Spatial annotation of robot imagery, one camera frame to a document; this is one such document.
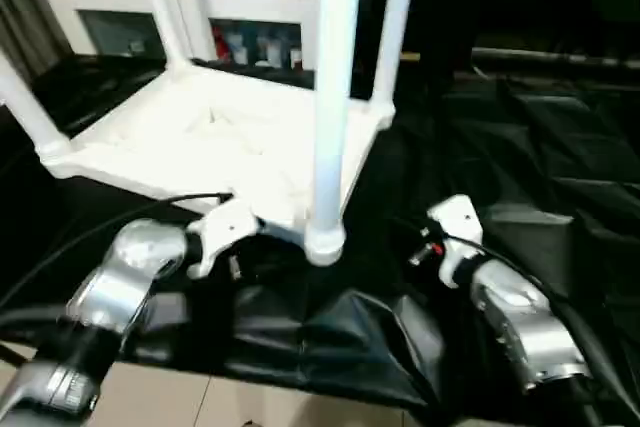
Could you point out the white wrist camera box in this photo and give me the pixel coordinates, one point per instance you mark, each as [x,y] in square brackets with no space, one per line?
[455,232]
[222,229]

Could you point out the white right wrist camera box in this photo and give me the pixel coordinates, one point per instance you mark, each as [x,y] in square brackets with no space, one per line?
[455,232]

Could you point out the grey curtain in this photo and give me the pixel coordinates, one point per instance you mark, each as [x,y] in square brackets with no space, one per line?
[25,7]

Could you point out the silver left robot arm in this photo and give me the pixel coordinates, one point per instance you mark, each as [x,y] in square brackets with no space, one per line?
[110,297]

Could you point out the small yellow label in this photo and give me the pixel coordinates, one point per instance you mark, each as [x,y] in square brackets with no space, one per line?
[409,55]

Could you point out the black table mat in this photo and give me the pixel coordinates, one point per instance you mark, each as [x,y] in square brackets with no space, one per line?
[540,177]

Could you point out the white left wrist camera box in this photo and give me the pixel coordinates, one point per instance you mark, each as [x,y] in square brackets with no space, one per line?
[222,229]

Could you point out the white plastic table top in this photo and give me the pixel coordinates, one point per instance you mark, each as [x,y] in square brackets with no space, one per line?
[220,137]

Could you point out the white plastic table leg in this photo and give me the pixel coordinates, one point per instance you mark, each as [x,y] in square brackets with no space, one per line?
[162,7]
[30,107]
[335,77]
[395,27]

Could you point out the silver metal rod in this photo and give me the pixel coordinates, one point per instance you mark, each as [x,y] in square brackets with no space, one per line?
[560,59]

